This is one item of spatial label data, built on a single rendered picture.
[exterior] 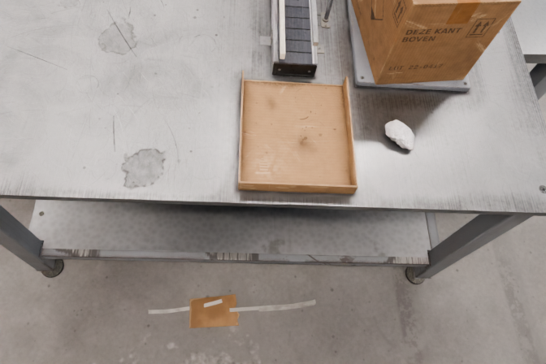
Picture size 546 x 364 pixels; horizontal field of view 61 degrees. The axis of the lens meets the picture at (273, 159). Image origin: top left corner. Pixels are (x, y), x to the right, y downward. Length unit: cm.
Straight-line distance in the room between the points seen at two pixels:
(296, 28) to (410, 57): 30
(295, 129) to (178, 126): 27
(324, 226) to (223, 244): 36
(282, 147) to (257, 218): 62
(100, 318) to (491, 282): 150
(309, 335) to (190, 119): 100
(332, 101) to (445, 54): 28
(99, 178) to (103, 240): 62
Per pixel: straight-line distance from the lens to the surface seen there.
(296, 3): 130
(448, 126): 124
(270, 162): 105
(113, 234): 167
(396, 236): 174
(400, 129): 114
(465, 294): 203
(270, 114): 112
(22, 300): 194
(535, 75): 171
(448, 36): 114
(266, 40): 126
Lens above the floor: 177
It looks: 62 degrees down
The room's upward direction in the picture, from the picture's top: 12 degrees clockwise
